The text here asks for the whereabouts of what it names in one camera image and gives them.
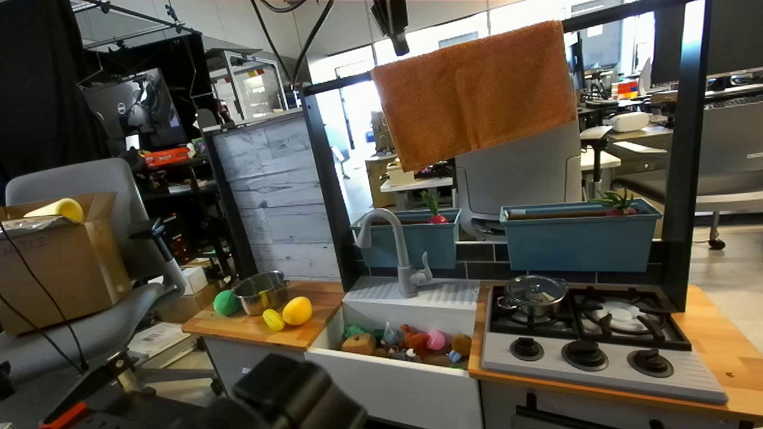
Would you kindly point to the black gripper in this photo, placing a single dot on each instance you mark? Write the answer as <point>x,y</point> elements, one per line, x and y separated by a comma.
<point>392,20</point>

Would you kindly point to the orange towel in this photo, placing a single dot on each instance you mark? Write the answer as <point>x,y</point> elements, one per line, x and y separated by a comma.
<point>479,93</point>

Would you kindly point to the black robot base foreground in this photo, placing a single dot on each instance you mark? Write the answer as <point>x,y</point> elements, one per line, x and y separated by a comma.
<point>274,394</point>

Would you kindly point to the grey wood backsplash panel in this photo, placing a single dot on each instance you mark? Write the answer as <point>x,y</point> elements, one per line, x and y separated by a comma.
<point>274,186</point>

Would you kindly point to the white chair behind kitchen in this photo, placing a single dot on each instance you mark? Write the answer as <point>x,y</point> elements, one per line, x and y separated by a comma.
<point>537,170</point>

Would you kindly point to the left blue planter box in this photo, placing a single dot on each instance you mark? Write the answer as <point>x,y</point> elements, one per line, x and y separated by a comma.
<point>425,242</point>

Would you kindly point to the blue planter box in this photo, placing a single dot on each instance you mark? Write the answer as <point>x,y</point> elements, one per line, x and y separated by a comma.
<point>425,242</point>
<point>577,237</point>

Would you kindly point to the grey toy faucet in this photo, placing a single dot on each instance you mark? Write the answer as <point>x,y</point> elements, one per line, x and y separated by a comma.
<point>407,279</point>

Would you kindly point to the right blue planter box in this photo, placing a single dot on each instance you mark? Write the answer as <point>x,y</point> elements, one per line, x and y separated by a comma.
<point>577,237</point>

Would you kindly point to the left wooden countertop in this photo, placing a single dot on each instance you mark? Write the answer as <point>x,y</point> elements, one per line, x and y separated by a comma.
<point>325,296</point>

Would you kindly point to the wooden countertop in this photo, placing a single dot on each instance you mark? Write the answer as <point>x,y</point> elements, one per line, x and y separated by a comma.
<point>325,296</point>
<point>722,349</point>

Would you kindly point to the glass pot lid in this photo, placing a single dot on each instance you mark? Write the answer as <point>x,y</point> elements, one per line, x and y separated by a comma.
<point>534,290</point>

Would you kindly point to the yellow toy lemon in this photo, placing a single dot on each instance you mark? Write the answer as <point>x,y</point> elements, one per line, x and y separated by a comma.
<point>295,311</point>

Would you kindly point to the yellow toy banana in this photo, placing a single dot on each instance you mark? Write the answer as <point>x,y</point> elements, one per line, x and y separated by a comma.
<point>271,320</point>

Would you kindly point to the brown toy in sink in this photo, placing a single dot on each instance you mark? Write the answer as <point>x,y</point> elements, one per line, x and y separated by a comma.
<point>360,344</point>

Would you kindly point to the pink toy in sink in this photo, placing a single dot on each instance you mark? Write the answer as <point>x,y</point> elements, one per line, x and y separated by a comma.
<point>436,341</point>

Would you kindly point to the green round toy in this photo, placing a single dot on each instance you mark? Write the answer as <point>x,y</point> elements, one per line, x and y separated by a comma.
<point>226,302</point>

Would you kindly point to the white toy sink basin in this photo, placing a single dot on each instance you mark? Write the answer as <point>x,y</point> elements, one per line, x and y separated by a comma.
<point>399,387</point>

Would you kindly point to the yellow foam roll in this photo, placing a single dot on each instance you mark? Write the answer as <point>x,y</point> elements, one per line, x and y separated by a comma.
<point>66,208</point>

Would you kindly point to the grey toy stove top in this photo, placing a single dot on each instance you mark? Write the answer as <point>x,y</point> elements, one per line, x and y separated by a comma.
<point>599,336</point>

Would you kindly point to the cardboard box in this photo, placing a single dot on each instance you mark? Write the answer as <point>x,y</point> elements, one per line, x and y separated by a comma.
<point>56,270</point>

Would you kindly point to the grey office chair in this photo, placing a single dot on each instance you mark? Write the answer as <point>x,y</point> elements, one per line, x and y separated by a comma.
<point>82,346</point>

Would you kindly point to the right wooden countertop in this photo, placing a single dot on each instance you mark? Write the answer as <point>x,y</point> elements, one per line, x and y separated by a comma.
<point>722,349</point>

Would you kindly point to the black metal rail frame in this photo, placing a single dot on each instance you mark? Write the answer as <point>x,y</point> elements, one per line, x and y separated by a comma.
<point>683,171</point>

